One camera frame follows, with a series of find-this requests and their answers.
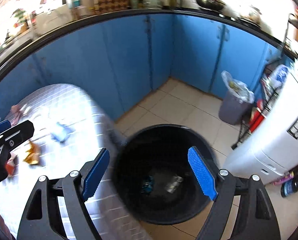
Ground orange paper carton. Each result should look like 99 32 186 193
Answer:
5 155 17 177

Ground blue white torn carton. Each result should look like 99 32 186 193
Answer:
50 122 75 143

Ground teal foil snack wrapper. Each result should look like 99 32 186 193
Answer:
141 176 155 194

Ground black round trash bin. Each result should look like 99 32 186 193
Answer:
112 124 219 225

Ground blue kitchen cabinets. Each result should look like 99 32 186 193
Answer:
0 10 292 119

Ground pink crumpled wrapper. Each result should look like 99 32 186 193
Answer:
11 105 23 126

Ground yellow snack wrapper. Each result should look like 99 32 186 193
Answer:
23 140 41 165

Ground blue checkered tablecloth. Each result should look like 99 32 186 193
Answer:
0 84 150 239

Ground white appliance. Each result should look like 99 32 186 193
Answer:
223 69 298 184

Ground grey bin with bag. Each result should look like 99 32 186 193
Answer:
218 71 255 125

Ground dark blue jar on floor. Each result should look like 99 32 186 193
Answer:
280 175 298 198

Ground black wok with lid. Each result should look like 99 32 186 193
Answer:
196 0 226 11

